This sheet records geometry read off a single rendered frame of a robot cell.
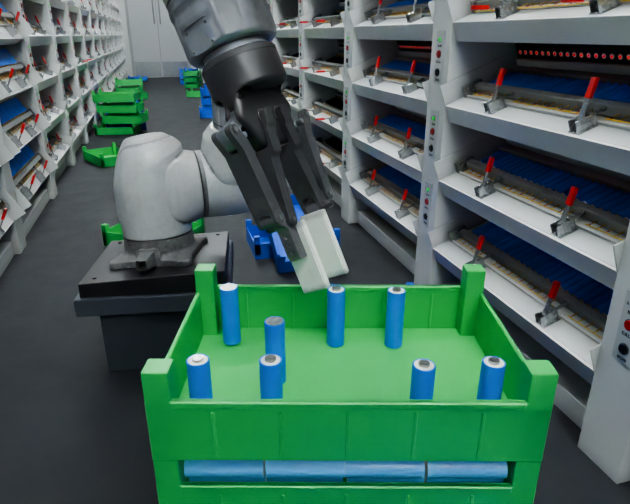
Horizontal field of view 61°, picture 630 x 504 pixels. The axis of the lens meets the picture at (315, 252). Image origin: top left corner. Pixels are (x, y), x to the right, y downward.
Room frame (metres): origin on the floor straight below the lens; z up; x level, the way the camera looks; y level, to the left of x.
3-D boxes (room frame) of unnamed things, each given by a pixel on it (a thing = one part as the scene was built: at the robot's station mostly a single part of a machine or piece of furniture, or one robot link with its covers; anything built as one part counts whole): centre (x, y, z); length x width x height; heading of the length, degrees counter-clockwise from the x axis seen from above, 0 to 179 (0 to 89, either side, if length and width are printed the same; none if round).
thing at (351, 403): (0.42, -0.03, 0.44); 0.30 x 0.20 x 0.08; 90
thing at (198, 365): (0.36, 0.09, 0.44); 0.02 x 0.02 x 0.06
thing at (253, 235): (1.81, 0.08, 0.04); 0.30 x 0.20 x 0.08; 106
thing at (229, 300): (0.49, 0.09, 0.44); 0.02 x 0.02 x 0.06
